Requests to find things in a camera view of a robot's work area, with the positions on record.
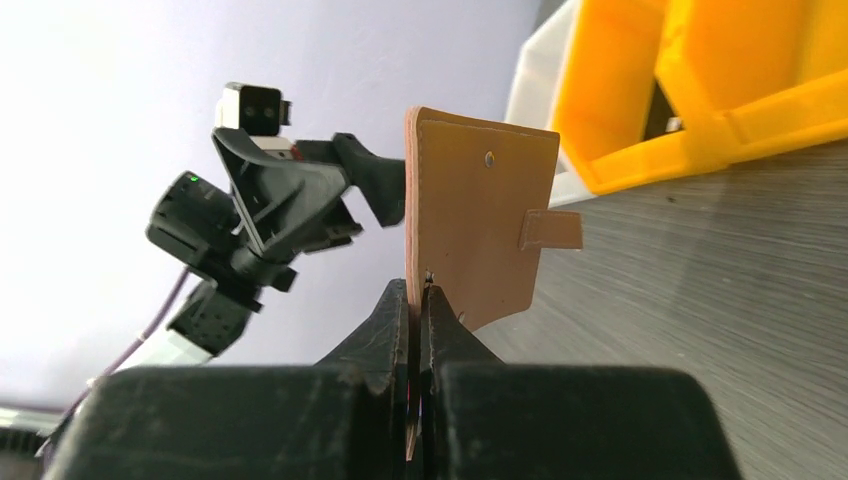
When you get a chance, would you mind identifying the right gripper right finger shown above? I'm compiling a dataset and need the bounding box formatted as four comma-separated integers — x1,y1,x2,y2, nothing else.
420,286,741,479

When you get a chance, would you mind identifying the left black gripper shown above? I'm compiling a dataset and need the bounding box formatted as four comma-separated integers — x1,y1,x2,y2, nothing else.
146,128,406,295

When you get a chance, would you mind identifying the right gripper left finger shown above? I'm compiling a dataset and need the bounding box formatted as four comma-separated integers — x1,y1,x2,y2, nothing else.
45,279,407,480

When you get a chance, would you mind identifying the tan leather card holder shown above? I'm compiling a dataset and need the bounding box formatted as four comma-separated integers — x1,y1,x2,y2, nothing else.
405,106,583,463

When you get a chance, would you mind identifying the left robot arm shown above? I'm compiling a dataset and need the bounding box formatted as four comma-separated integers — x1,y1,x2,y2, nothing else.
127,127,405,366

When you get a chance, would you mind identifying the black card in bin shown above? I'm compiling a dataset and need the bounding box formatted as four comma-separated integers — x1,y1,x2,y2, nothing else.
642,80,683,141

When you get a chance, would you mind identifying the white plastic bin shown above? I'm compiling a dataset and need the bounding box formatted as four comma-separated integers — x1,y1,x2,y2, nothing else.
504,0,596,208

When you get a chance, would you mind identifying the left orange plastic bin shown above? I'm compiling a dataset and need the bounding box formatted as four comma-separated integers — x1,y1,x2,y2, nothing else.
552,0,724,195

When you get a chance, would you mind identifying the orange plastic bin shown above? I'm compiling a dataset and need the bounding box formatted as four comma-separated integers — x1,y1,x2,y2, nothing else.
655,0,847,164
552,0,724,195

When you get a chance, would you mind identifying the right orange plastic bin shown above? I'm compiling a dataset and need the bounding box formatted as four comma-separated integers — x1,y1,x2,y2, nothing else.
655,0,847,164

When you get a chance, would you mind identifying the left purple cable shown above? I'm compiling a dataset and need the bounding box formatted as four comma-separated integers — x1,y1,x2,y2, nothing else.
39,264,193,458

